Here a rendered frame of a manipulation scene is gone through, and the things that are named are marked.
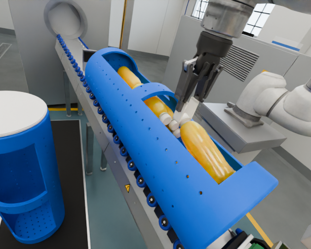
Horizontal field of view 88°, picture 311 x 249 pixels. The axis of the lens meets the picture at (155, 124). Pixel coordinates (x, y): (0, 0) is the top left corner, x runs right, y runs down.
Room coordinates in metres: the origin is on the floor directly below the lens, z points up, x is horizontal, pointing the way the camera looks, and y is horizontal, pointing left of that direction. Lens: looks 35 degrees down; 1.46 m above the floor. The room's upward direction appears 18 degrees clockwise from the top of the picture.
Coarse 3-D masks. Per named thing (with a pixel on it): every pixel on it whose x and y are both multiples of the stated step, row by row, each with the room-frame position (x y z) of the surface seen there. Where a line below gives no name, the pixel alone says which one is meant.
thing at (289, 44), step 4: (276, 36) 2.12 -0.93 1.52; (276, 40) 2.10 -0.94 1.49; (280, 40) 2.07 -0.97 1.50; (284, 40) 2.04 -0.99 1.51; (288, 40) 2.02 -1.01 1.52; (276, 44) 2.08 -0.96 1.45; (280, 44) 2.05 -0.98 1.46; (284, 44) 2.02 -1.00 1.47; (288, 44) 2.00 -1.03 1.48; (292, 44) 1.98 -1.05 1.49; (296, 44) 1.95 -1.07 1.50; (300, 44) 1.98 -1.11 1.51; (288, 48) 1.98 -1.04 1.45; (292, 48) 1.96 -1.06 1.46; (296, 48) 1.96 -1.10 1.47; (300, 48) 2.02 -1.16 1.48
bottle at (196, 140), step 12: (180, 132) 0.38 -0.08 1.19; (192, 132) 0.36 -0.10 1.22; (204, 132) 0.37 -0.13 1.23; (192, 144) 0.34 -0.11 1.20; (204, 144) 0.33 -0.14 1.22; (204, 156) 0.31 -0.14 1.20; (216, 156) 0.31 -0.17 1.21; (204, 168) 0.29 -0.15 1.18; (216, 168) 0.28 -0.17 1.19; (228, 168) 0.29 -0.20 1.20; (216, 180) 0.26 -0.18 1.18
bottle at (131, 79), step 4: (120, 68) 0.84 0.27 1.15; (124, 68) 0.84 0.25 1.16; (120, 72) 0.82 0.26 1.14; (124, 72) 0.80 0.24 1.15; (128, 72) 0.80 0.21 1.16; (120, 76) 0.80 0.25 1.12; (124, 76) 0.78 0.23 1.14; (128, 76) 0.77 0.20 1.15; (132, 76) 0.77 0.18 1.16; (136, 76) 0.79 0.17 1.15; (124, 80) 0.77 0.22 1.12; (128, 80) 0.75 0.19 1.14; (132, 80) 0.74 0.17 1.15; (136, 80) 0.74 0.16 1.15; (128, 84) 0.73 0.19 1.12; (132, 84) 0.73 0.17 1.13
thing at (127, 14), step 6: (126, 0) 1.48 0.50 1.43; (132, 0) 1.50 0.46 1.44; (126, 6) 1.47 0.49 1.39; (132, 6) 1.51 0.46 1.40; (126, 12) 1.48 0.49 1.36; (132, 12) 1.51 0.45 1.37; (126, 18) 1.48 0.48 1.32; (126, 24) 1.48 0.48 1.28; (126, 30) 1.49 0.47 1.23; (120, 36) 1.50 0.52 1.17; (126, 36) 1.49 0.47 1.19; (120, 42) 1.49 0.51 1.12; (126, 42) 1.50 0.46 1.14; (120, 48) 1.48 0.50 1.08; (126, 48) 1.51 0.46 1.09
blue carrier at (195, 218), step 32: (96, 64) 0.72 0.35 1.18; (128, 64) 0.93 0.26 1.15; (96, 96) 0.63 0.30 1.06; (128, 96) 0.49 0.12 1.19; (160, 96) 0.73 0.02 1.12; (128, 128) 0.40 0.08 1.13; (160, 128) 0.36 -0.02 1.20; (160, 160) 0.29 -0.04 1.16; (192, 160) 0.27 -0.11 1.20; (160, 192) 0.24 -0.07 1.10; (192, 192) 0.21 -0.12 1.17; (224, 192) 0.21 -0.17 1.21; (256, 192) 0.22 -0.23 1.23; (192, 224) 0.17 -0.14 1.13; (224, 224) 0.16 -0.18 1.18
